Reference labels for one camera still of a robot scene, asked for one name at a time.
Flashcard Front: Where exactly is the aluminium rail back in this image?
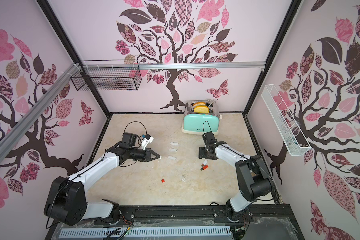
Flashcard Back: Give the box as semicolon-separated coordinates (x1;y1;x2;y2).
83;62;266;70

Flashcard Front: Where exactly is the black wire basket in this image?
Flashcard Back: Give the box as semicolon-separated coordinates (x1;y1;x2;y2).
71;60;142;91

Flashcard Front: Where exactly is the black corner frame post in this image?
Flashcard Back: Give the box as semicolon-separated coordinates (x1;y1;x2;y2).
36;0;111;118

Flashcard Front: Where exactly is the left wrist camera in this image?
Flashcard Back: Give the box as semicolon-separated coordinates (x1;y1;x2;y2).
141;134;154;150

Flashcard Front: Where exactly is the aluminium rail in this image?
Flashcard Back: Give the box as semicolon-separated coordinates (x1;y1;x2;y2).
0;63;79;163
83;62;266;70

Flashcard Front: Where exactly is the mint green toaster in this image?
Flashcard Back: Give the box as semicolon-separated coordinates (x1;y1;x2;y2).
181;100;220;135

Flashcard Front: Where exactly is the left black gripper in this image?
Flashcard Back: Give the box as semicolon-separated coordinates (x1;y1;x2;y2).
128;147;160;162

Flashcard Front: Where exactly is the aluminium rail left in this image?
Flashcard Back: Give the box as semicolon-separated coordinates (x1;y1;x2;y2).
0;63;79;163

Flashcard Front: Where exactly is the black right corner post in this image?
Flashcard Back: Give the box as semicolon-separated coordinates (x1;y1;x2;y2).
243;0;303;117

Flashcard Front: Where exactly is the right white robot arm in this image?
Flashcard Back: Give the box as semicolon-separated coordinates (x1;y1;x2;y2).
199;132;274;222

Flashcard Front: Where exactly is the toast slice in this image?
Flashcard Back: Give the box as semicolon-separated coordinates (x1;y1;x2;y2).
193;105;212;114

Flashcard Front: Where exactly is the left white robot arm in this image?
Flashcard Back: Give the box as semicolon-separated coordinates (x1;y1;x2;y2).
44;133;161;226

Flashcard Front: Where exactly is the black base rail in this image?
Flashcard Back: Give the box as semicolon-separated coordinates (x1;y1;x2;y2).
44;203;304;240

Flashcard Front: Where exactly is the white slotted cable duct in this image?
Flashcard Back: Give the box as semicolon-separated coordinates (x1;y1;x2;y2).
58;226;232;240

